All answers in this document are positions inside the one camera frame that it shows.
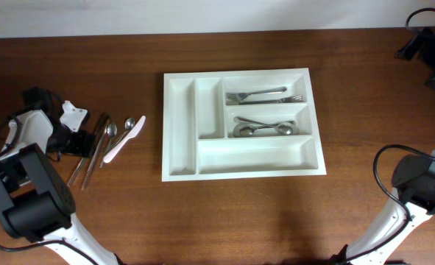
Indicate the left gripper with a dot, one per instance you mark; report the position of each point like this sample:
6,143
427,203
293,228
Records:
84,146

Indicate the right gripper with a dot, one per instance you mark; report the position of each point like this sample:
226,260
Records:
433,42

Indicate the metal tongs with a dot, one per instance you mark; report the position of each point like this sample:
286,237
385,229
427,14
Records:
100,134

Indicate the small metal teaspoon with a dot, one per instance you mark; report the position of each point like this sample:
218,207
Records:
129,124
112,130

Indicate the metal fork crosswise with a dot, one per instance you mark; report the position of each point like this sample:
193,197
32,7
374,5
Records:
289,99

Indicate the metal spoon bowl down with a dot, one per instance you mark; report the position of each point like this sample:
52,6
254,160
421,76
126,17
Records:
244,120

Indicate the metal fork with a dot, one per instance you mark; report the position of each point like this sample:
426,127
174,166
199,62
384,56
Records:
242,96

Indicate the large metal spoon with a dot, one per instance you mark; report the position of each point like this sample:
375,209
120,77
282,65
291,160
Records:
247,130

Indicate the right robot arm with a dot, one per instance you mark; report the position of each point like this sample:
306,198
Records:
411,201

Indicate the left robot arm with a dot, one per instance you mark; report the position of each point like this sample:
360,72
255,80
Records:
36,203

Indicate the pink plastic knife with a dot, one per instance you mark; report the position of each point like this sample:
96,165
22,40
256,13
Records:
110,154

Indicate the white plastic cutlery tray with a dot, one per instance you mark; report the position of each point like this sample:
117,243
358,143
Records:
198,123

